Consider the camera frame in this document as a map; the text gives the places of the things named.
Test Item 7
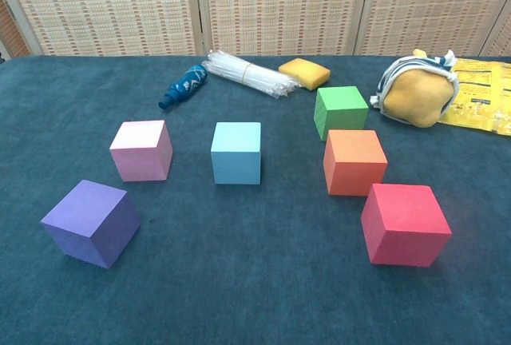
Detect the pink foam cube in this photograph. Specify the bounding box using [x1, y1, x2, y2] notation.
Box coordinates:
[109, 120, 174, 183]

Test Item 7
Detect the plush toy with striped shirt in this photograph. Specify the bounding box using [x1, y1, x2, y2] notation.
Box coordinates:
[369, 48, 460, 129]

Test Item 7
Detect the teal felt table cover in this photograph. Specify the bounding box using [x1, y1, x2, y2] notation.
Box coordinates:
[0, 54, 511, 345]

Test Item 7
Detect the green foam cube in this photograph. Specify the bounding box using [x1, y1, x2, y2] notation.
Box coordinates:
[313, 85, 369, 142]

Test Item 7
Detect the yellow sponge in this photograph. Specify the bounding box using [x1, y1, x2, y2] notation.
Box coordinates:
[278, 57, 331, 91]

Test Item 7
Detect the bundle of clear straws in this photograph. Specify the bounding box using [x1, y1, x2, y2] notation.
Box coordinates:
[201, 49, 301, 101]

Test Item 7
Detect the yellow snack bag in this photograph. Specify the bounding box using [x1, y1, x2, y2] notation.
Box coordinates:
[438, 56, 511, 137]

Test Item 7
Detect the woven bamboo screen panel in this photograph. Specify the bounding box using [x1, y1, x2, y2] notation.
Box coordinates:
[478, 1, 511, 58]
[354, 0, 511, 58]
[195, 0, 372, 58]
[0, 0, 200, 58]

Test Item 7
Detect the purple foam cube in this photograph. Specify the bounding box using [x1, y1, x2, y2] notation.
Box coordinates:
[40, 179, 141, 270]

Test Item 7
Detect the orange foam cube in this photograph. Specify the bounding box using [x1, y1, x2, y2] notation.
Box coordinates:
[323, 129, 389, 196]

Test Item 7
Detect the red foam cube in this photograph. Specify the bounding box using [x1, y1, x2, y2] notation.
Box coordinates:
[360, 183, 453, 268]

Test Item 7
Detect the brown woven screen panel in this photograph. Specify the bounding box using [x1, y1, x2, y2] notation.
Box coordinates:
[0, 0, 32, 59]

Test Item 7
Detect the light blue foam cube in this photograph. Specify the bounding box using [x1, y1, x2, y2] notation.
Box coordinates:
[210, 121, 263, 185]

